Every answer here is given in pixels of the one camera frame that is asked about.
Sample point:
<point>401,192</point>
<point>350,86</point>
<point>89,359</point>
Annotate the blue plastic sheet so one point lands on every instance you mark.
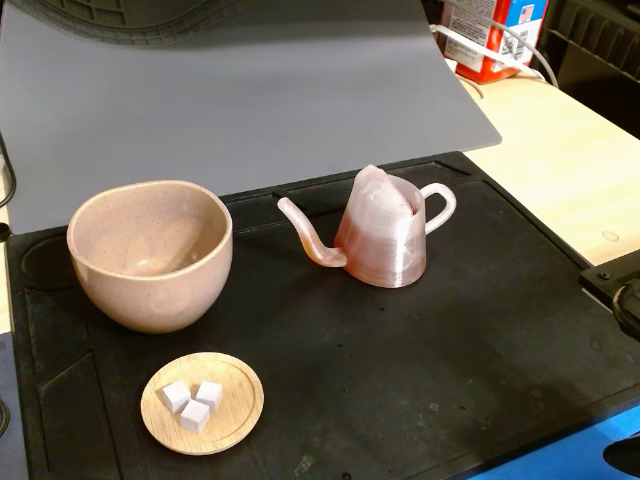
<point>575,450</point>

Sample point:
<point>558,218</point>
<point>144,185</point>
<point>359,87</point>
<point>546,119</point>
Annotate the black silicone work mat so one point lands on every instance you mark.
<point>400,375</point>

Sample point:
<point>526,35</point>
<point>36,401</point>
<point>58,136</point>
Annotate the pink translucent plastic kettle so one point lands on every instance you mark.
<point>385,240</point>

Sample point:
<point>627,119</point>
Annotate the dark grey moulded mat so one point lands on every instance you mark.
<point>125,22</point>

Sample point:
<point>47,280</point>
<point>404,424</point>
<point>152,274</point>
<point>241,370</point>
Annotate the white sugar cube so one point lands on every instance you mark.
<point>175,396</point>
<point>194,416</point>
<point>209,395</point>

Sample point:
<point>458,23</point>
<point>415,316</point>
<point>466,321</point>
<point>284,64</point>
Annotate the beige speckled ceramic cup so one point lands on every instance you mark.
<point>150,300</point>

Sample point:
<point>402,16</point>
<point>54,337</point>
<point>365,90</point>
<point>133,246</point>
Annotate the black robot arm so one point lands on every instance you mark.
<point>620,290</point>

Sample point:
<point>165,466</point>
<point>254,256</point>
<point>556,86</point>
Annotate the round wooden saucer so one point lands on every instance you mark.
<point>235,400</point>

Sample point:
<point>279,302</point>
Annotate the red and white box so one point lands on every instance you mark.
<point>492,30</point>

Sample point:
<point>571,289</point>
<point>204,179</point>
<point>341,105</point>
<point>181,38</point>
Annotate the black slatted crate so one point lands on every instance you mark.
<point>595,40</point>

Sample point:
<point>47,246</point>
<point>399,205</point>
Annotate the grey flexible sheet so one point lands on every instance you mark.
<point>250,110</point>

